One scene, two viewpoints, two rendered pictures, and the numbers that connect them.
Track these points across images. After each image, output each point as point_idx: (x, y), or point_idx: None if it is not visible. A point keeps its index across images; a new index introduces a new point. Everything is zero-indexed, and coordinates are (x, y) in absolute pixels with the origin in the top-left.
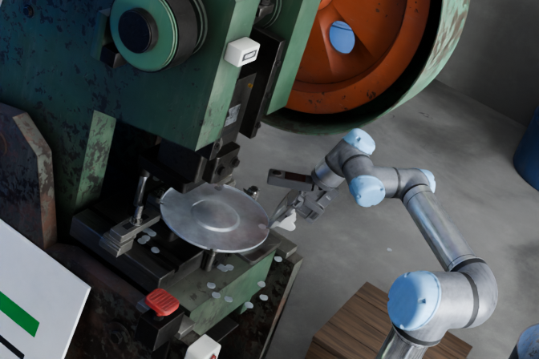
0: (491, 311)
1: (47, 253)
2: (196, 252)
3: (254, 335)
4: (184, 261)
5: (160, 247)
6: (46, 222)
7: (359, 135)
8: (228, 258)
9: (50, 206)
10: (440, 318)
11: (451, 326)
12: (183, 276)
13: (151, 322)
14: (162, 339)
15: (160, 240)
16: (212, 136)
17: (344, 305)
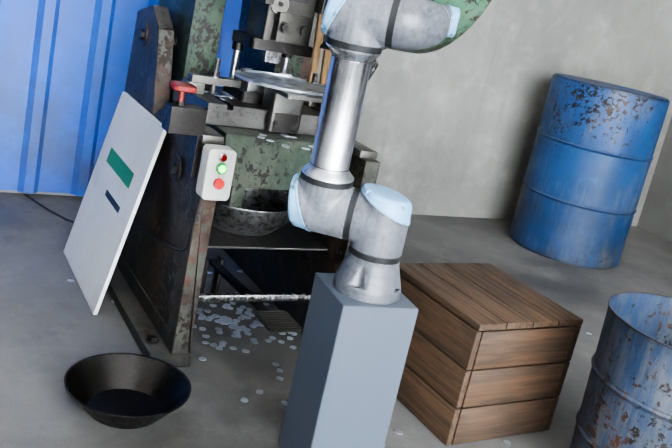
0: (417, 17)
1: (154, 116)
2: (258, 108)
3: (337, 256)
4: (241, 106)
5: (230, 100)
6: (159, 90)
7: None
8: (298, 136)
9: (165, 78)
10: (354, 8)
11: (370, 26)
12: (241, 124)
13: (171, 104)
14: (179, 125)
15: (233, 99)
16: None
17: (447, 263)
